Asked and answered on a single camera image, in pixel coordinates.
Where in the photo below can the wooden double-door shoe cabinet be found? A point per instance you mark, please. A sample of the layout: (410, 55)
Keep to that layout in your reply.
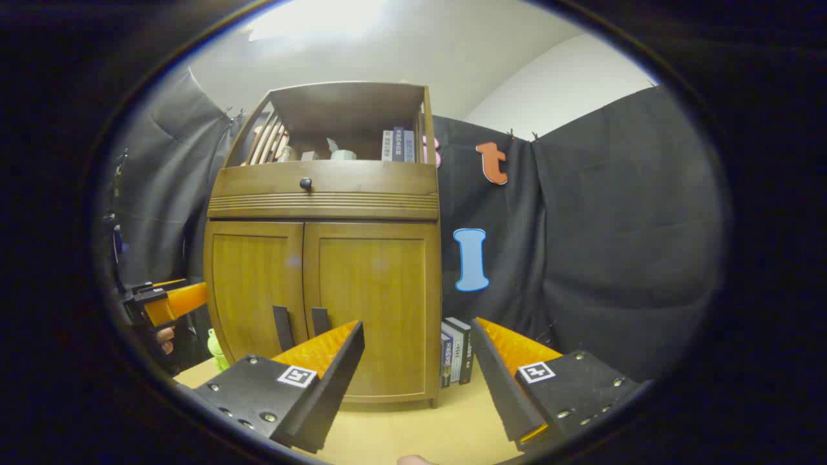
(387, 194)

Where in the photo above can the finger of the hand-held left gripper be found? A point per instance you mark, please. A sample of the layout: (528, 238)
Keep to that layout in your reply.
(165, 283)
(181, 302)

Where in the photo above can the black book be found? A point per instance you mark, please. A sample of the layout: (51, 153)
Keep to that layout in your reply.
(468, 352)

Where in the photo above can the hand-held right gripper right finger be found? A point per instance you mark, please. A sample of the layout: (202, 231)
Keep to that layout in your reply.
(501, 387)

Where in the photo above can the black drawer knob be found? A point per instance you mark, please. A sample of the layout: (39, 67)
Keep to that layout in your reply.
(305, 183)

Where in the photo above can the pale green container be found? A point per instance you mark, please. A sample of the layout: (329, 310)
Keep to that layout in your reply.
(344, 155)

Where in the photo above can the small beige jar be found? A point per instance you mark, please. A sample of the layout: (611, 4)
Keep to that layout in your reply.
(287, 154)

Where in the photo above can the wooden cabinet drawer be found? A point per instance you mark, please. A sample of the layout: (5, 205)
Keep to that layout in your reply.
(375, 187)

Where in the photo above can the white book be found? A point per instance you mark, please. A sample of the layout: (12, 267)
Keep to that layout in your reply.
(455, 355)
(387, 146)

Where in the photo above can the green frog plush toy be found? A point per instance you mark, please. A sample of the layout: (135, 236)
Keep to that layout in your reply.
(218, 352)

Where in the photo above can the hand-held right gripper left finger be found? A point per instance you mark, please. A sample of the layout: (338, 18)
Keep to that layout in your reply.
(336, 387)

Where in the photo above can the black backdrop cloth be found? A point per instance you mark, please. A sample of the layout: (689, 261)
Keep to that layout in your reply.
(614, 226)

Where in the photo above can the dark blue book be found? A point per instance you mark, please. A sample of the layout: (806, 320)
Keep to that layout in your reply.
(398, 144)

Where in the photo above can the wooden cabinet door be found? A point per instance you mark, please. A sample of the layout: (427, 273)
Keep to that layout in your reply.
(252, 284)
(381, 290)

